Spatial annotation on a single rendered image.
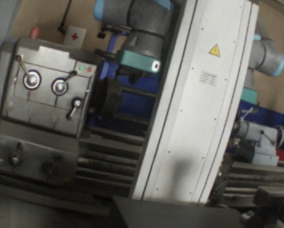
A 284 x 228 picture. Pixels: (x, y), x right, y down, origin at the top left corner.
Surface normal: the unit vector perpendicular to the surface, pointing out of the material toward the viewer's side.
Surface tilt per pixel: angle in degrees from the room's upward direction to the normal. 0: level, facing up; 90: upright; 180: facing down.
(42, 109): 90
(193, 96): 90
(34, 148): 90
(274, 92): 90
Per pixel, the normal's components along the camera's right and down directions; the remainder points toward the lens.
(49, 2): 0.34, 0.16
